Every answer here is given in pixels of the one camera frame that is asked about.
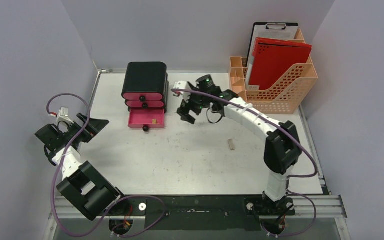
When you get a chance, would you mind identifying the thick red binder folder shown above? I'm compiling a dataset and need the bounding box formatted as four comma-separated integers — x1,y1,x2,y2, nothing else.
246,37,312,91

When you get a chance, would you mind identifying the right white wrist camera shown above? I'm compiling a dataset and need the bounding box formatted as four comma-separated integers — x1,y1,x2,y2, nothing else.
172,81,193,102

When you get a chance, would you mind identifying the black pink drawer unit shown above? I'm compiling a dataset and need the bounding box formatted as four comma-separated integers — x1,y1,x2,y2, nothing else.
121,61,170,132

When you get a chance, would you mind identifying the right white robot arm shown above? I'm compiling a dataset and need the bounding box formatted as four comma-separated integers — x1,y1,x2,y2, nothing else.
171,75,303,215

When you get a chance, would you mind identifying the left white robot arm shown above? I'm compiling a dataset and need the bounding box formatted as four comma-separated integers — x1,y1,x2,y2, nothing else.
35,113,129,221

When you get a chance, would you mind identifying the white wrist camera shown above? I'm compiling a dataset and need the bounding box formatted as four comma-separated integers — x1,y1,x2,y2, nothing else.
56,106,73,125
172,81,193,102

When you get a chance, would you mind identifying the small beige eraser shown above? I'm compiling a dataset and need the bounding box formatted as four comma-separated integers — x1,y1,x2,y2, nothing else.
227,139,236,151

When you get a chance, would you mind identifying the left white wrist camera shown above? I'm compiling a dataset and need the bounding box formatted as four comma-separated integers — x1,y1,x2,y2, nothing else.
56,106,73,125

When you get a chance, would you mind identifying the black clipboard with paper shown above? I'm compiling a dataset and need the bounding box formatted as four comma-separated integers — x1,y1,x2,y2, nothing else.
246,22,299,67

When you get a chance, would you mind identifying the orange plastic file organizer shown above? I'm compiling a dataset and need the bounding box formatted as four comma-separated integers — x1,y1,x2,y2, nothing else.
228,29,319,115

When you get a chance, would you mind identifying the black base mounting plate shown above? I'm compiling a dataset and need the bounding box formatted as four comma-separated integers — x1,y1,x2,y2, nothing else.
108,195,296,236

